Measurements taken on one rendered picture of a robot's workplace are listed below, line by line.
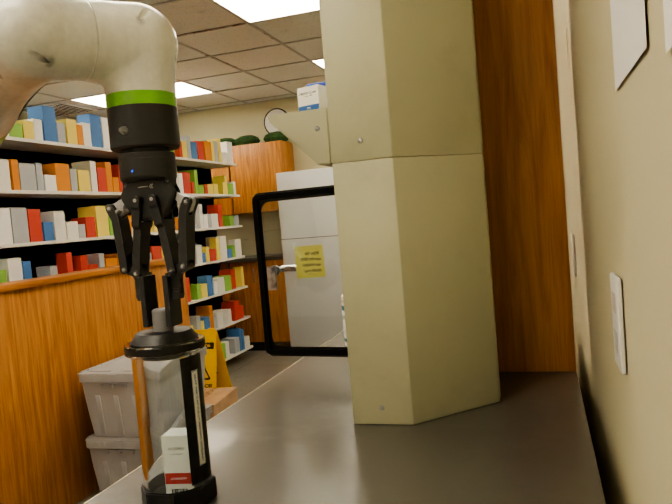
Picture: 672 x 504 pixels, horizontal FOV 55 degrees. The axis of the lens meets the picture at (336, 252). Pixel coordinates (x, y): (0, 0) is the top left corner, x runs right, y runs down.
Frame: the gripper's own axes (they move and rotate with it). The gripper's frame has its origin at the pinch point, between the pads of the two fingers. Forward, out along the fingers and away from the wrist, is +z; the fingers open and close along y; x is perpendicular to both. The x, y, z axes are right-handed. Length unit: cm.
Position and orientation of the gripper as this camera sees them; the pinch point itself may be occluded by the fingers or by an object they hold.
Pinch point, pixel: (160, 301)
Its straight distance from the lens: 92.9
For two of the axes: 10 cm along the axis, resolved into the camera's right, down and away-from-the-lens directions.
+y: -9.5, 0.6, 2.9
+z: 0.8, 10.0, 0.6
